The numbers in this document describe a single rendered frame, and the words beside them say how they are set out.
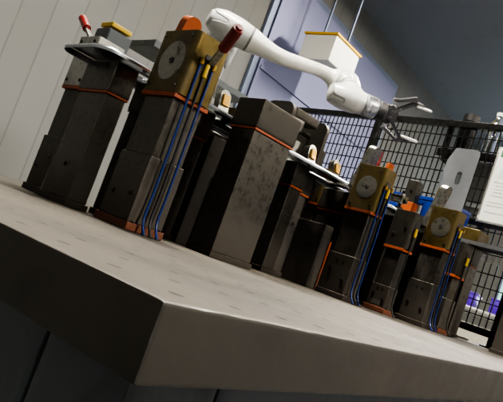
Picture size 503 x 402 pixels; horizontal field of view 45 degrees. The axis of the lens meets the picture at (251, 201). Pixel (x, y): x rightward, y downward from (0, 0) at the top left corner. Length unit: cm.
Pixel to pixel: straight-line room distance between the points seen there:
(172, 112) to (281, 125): 28
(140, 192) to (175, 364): 75
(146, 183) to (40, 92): 300
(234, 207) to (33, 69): 289
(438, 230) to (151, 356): 157
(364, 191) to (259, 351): 122
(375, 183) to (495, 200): 102
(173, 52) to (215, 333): 83
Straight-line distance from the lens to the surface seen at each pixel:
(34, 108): 398
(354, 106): 247
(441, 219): 181
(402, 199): 198
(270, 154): 123
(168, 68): 108
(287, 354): 36
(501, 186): 249
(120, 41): 160
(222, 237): 118
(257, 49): 241
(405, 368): 53
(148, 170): 102
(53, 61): 403
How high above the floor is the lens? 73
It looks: 5 degrees up
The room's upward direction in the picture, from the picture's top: 20 degrees clockwise
